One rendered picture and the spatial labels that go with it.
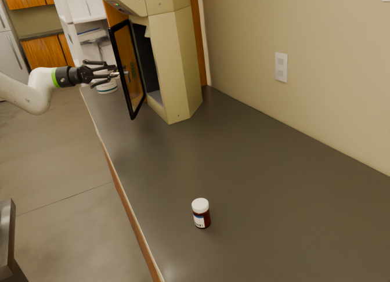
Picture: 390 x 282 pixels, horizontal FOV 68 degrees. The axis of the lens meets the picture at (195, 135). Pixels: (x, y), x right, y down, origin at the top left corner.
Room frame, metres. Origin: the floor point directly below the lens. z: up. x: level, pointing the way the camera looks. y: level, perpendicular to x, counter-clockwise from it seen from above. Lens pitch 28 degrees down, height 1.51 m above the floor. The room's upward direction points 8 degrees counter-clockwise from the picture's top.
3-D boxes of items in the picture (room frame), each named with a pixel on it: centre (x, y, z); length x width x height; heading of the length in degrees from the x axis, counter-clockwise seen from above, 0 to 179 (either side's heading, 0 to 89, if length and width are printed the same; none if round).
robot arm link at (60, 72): (1.32, 0.53, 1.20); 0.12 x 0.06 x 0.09; 175
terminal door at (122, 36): (1.35, 0.25, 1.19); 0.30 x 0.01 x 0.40; 174
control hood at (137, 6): (1.34, 0.23, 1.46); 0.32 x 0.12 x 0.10; 22
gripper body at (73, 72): (1.32, 0.46, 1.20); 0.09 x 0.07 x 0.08; 85
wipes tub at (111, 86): (1.88, 0.53, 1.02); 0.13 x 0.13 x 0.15
